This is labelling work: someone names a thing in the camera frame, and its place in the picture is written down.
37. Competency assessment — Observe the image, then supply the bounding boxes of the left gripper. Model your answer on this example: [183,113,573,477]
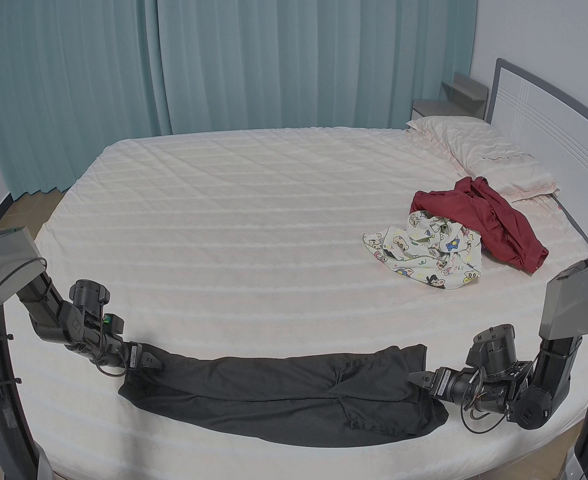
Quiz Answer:
[101,337,143,372]

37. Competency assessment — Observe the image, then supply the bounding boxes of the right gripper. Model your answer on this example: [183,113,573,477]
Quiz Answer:
[431,366,480,404]

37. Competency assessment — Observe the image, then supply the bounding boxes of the black T-shirt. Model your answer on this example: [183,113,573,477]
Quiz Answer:
[118,344,450,449]

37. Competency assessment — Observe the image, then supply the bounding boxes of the bed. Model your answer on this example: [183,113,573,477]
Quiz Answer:
[1,58,588,474]

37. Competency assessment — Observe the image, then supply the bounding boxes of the white printed garment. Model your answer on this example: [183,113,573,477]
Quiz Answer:
[362,210,484,291]

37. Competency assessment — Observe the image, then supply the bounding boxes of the dark red garment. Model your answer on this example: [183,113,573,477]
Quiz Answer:
[410,177,550,275]

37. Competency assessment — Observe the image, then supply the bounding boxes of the cream pillow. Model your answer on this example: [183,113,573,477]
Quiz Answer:
[405,115,561,203]

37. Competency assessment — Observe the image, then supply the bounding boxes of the blue-green curtain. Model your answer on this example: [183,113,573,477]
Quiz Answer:
[155,0,477,131]
[0,0,172,203]

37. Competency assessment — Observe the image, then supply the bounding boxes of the grey bedside table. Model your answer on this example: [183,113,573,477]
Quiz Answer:
[411,71,490,119]

